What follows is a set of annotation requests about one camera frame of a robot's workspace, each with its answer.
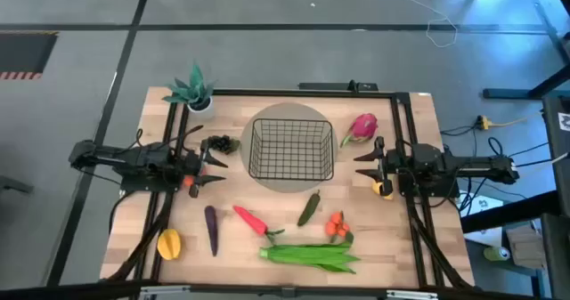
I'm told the black cable sleeve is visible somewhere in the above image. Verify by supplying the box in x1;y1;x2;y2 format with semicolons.
405;196;474;290
106;191;175;284

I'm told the green plant in white pot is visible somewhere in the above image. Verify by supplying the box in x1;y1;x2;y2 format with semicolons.
161;61;217;115

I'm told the black floor cable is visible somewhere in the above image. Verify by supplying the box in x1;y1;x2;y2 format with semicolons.
486;135;551;159

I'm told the green can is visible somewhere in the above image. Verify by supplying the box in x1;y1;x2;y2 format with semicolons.
483;245;511;263

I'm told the round grey mat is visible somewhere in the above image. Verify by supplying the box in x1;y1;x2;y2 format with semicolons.
240;102;339;193

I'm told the black floor hatch striped edge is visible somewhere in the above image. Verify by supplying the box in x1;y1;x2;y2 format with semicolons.
0;30;60;81

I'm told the black cabinet with white label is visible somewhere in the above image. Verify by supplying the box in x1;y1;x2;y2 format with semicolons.
540;93;570;300

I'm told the long green leafy vegetable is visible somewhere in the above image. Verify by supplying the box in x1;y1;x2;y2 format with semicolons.
258;241;362;275

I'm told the black bar device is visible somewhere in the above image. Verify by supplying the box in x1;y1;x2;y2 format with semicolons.
297;80;379;93

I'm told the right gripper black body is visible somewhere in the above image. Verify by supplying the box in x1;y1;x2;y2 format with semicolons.
374;135;403;198

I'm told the white floor cable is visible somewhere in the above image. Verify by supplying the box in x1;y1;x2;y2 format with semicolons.
363;0;460;49

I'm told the black wire basket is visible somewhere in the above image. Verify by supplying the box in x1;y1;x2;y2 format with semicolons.
248;118;335;182

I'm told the dark green grape bunch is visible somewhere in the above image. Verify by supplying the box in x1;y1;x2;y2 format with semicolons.
207;134;241;156

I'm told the pink dragon fruit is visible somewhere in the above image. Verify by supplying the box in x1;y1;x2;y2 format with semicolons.
340;112;379;149

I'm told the purple eggplant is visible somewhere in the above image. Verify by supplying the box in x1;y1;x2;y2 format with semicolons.
204;205;220;257

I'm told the white paper box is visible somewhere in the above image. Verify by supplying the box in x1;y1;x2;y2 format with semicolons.
462;191;505;247

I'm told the red-orange carrot with leaves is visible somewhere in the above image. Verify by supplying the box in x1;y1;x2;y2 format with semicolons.
232;205;286;247

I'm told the tangerine cluster with green leaf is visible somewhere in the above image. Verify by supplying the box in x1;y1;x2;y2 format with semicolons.
323;210;355;247

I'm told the black desk frame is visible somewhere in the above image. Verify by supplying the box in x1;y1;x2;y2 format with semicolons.
483;0;570;101

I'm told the yellow power cord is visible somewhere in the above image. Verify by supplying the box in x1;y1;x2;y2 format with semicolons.
475;111;545;132

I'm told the dark green cucumber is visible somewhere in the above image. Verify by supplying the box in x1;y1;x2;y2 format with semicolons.
297;190;322;228

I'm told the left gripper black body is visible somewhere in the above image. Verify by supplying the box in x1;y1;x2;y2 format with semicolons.
183;138;211;199

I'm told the yellow toy fruit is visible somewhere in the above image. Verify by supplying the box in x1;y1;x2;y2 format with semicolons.
371;180;395;201

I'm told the brown cardboard box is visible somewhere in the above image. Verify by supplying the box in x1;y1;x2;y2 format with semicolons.
502;223;542;270

